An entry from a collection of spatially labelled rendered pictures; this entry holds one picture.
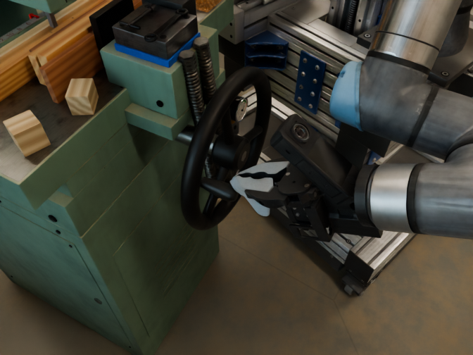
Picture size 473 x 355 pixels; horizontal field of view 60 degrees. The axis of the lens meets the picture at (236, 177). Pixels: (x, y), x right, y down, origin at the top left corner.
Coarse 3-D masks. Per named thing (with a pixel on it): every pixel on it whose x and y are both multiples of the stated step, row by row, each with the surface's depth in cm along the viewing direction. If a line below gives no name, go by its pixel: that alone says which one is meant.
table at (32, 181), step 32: (224, 0) 86; (32, 96) 66; (128, 96) 68; (0, 128) 61; (64, 128) 61; (96, 128) 64; (160, 128) 67; (0, 160) 57; (32, 160) 57; (64, 160) 60; (0, 192) 60; (32, 192) 57
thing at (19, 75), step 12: (108, 0) 78; (132, 0) 84; (12, 60) 66; (24, 60) 66; (0, 72) 64; (12, 72) 65; (24, 72) 67; (0, 84) 64; (12, 84) 66; (24, 84) 68; (0, 96) 65
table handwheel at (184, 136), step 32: (224, 96) 58; (256, 96) 76; (192, 128) 72; (224, 128) 64; (256, 128) 78; (192, 160) 57; (224, 160) 68; (256, 160) 82; (192, 192) 60; (192, 224) 65
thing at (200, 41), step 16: (208, 48) 64; (192, 64) 62; (208, 64) 66; (192, 80) 64; (208, 80) 68; (192, 96) 66; (208, 96) 71; (192, 112) 69; (208, 160) 78; (208, 176) 82
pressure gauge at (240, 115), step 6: (240, 96) 99; (234, 102) 98; (240, 102) 98; (246, 102) 102; (234, 108) 98; (240, 108) 99; (246, 108) 103; (234, 114) 98; (240, 114) 101; (234, 120) 100; (240, 120) 102
